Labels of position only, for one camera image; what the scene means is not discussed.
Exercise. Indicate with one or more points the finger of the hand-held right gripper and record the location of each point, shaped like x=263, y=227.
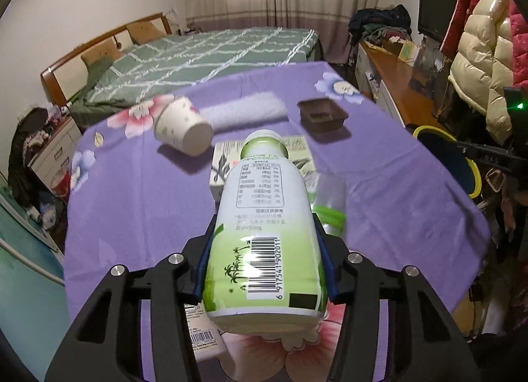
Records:
x=495, y=157

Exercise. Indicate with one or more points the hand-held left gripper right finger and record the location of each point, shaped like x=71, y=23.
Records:
x=330, y=274

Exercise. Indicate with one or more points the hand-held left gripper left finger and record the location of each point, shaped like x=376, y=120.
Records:
x=202, y=279

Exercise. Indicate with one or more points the yellow rimmed dark bin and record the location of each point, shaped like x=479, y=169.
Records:
x=445, y=159

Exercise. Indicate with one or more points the white pill bottle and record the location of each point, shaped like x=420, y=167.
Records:
x=204, y=338

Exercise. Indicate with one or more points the clear green plastic bottle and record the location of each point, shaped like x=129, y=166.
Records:
x=330, y=196

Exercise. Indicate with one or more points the white and green drink bottle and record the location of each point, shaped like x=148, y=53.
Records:
x=264, y=209

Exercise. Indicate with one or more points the green printed drink carton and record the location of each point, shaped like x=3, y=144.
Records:
x=220, y=167

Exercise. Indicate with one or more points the dotted paper cup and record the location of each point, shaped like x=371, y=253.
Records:
x=177, y=122

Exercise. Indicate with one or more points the brown plastic tray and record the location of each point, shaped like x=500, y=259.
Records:
x=321, y=116

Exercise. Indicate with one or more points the white paper towel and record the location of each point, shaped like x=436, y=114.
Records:
x=247, y=112

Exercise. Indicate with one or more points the cream down jacket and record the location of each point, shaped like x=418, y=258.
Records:
x=486, y=56

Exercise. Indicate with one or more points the purple floral cloth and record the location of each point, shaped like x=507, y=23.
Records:
x=144, y=200

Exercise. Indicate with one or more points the wooden sideboard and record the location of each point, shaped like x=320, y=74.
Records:
x=404, y=81

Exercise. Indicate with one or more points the black television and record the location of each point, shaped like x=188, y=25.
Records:
x=439, y=6

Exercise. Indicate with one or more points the mixed clothes heap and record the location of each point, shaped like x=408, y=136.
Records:
x=379, y=23

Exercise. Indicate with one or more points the red bucket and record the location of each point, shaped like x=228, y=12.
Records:
x=62, y=186

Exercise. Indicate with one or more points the plastic bags heap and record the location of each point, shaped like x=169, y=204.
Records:
x=45, y=213

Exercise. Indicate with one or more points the sliding wardrobe door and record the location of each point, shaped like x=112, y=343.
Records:
x=24, y=283

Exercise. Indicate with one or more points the white bedside cabinet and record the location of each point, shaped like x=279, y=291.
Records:
x=53, y=151

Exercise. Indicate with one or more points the dark clothes pile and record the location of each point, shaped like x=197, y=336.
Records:
x=22, y=159

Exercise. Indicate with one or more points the green checked blanket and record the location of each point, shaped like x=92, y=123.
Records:
x=214, y=56

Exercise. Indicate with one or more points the brown pillow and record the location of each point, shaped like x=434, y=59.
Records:
x=97, y=58
x=146, y=31

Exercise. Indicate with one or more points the wooden bed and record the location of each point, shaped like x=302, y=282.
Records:
x=62, y=72

